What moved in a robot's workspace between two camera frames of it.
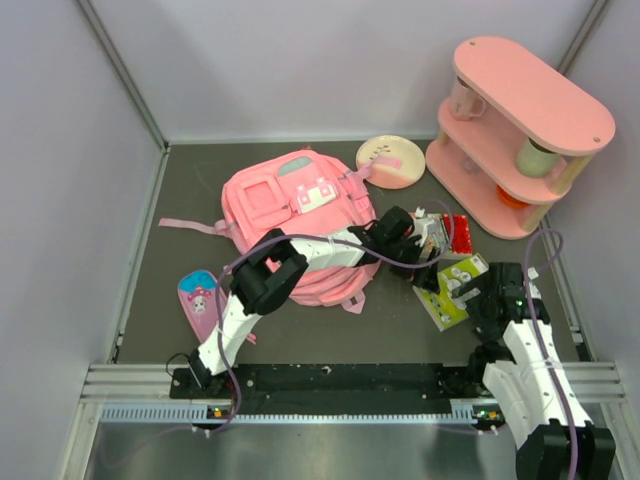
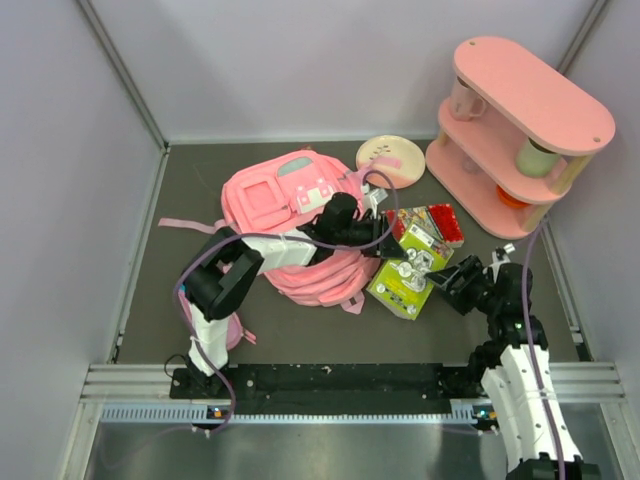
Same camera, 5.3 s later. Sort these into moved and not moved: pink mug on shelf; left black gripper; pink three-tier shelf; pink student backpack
Moved: left black gripper
Not moved: pink mug on shelf; pink three-tier shelf; pink student backpack
